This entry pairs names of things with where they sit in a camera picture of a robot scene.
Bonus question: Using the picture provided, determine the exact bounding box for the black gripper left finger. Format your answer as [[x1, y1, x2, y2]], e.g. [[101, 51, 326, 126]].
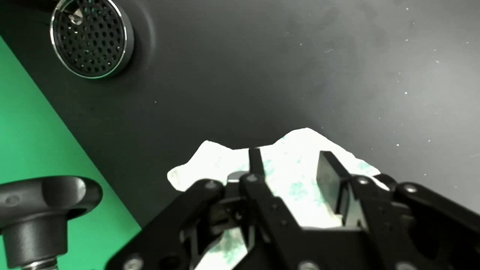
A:
[[104, 149, 299, 270]]

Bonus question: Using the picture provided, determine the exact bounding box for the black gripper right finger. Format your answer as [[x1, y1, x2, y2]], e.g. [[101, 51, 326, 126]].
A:
[[298, 152, 480, 270]]

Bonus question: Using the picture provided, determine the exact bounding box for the white cloth with green print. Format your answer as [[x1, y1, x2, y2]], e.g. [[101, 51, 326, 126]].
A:
[[166, 128, 386, 270]]

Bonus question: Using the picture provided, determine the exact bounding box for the black stand with knobs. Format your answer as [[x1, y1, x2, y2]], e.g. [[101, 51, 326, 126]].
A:
[[0, 176, 103, 269]]

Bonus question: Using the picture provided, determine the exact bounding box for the green backdrop curtain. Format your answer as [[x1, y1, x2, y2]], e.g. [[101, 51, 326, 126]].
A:
[[0, 39, 139, 270]]

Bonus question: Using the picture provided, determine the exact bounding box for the round black metal grille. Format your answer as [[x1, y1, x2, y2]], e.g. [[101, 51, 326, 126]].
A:
[[49, 0, 134, 81]]

